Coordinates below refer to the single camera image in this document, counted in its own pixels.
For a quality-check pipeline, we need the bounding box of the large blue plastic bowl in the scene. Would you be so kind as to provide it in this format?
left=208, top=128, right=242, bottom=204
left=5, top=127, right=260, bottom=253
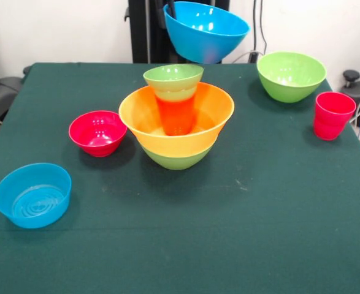
left=163, top=1, right=250, bottom=64

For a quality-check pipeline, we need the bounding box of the small green plastic bowl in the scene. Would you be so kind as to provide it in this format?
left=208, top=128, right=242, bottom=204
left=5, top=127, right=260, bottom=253
left=142, top=63, right=204, bottom=102

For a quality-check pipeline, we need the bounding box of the large orange plastic bowl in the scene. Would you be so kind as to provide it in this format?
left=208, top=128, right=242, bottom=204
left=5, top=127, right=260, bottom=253
left=118, top=81, right=235, bottom=159

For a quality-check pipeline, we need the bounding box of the orange plastic cup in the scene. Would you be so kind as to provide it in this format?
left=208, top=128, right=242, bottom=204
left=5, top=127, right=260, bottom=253
left=155, top=93, right=196, bottom=137

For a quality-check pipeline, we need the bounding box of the small pink plastic bowl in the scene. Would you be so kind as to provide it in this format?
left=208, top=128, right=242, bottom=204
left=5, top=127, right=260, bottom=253
left=68, top=110, right=128, bottom=158

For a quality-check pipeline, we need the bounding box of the large green plastic bowl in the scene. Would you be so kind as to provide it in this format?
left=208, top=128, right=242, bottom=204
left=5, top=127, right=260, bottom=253
left=141, top=143, right=214, bottom=171
left=256, top=51, right=327, bottom=104

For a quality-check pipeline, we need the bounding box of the small blue plastic bowl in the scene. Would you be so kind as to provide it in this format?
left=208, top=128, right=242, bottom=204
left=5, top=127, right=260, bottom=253
left=0, top=162, right=72, bottom=230

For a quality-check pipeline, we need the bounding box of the black chair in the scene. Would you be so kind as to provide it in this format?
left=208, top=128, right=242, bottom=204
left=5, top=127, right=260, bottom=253
left=0, top=39, right=24, bottom=123

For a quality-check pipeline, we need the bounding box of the black round knob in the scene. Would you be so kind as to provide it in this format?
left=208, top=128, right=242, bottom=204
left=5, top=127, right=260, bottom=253
left=342, top=69, right=360, bottom=89

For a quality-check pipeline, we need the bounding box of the red plastic cup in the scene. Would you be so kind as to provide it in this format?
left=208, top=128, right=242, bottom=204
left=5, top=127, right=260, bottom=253
left=313, top=91, right=358, bottom=141

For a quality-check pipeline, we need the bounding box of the dark green table cloth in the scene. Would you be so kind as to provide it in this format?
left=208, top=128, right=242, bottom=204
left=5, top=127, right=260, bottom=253
left=0, top=62, right=360, bottom=294

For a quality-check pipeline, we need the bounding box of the black cable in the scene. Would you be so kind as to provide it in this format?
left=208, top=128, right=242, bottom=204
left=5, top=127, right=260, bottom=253
left=259, top=0, right=268, bottom=53
left=252, top=0, right=259, bottom=53

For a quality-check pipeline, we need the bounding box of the grey cable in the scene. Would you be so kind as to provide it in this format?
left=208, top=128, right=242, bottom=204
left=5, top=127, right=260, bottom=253
left=232, top=51, right=254, bottom=64

